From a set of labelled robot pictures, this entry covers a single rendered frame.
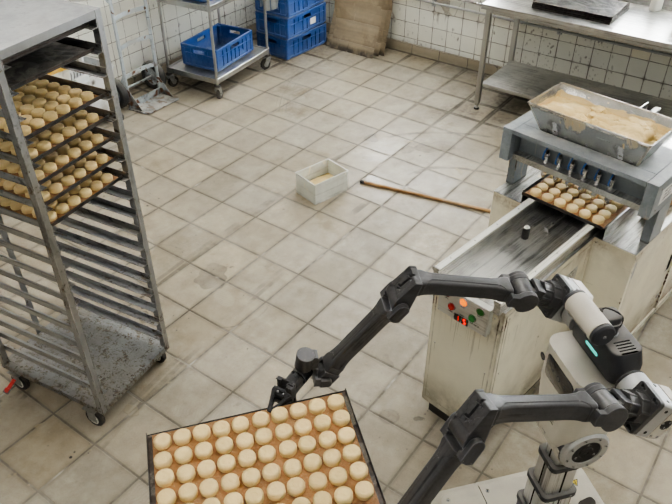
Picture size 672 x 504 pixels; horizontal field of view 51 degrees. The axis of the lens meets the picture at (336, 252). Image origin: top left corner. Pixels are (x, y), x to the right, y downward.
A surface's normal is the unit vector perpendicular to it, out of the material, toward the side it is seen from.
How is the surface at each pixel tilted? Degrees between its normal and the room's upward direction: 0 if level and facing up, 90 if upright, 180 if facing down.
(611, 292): 90
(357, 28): 67
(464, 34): 90
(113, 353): 0
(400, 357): 0
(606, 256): 90
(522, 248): 0
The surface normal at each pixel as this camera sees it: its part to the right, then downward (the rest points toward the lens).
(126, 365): 0.00, -0.79
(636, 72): -0.58, 0.50
